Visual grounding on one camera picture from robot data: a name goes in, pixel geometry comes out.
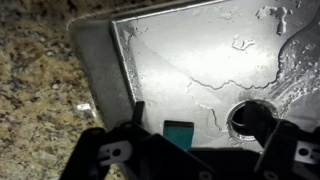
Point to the teal sponge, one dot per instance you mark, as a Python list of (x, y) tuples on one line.
[(179, 133)]

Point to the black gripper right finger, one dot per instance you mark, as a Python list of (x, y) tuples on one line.
[(259, 121)]

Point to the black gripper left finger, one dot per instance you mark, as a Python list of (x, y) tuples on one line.
[(138, 112)]

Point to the stainless steel sink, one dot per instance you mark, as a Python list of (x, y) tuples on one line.
[(200, 61)]

